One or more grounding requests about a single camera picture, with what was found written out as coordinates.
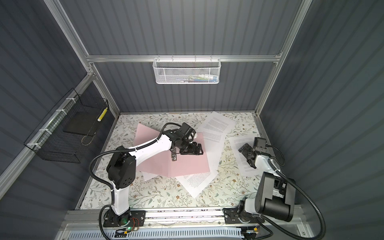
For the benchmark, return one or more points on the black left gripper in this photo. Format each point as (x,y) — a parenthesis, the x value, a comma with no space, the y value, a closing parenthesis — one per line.
(193,151)

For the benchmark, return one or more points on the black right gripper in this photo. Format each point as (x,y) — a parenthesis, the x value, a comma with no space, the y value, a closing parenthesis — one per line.
(246,152)

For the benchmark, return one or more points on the pink file folder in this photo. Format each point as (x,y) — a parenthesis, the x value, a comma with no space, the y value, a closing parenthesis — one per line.
(162,164)

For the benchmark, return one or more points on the printed paper sheet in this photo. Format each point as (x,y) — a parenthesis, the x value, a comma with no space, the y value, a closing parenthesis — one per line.
(213,145)
(148,176)
(196,183)
(245,169)
(216,127)

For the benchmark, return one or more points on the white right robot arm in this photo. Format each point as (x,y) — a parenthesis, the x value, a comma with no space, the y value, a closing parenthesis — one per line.
(275,196)

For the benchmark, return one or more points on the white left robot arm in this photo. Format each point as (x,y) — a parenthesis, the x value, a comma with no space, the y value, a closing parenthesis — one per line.
(122,166)

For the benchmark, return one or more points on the printed paper sheet front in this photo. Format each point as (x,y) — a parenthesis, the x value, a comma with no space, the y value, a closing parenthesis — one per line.
(196,183)

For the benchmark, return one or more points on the floral table mat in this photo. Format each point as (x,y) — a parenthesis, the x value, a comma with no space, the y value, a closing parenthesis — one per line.
(227,186)

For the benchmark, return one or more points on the pens in white basket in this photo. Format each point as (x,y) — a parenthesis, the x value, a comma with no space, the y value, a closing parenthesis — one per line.
(205,78)

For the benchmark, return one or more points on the white ventilation grille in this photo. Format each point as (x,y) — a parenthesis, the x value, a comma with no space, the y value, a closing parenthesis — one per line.
(178,233)

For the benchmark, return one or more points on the yellow marker pen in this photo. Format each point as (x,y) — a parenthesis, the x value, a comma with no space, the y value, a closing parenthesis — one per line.
(103,113)

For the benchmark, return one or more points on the white wire mesh basket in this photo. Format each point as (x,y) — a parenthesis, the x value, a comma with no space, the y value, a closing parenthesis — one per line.
(166,72)

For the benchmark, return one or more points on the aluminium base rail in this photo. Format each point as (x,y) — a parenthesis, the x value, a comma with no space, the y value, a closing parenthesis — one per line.
(83,224)

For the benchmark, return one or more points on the black wire mesh basket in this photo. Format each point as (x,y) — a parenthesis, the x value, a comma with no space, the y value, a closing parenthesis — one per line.
(68,134)

